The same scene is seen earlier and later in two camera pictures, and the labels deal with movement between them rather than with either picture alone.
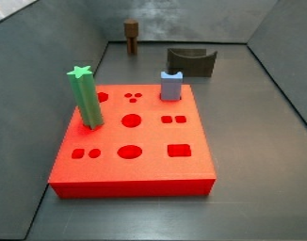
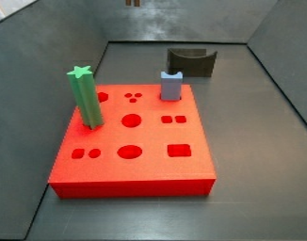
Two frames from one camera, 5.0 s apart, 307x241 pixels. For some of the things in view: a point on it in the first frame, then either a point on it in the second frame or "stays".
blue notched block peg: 170,86 stays
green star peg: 82,85 stays
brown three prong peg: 130,33 to 136,3
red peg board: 146,152 stays
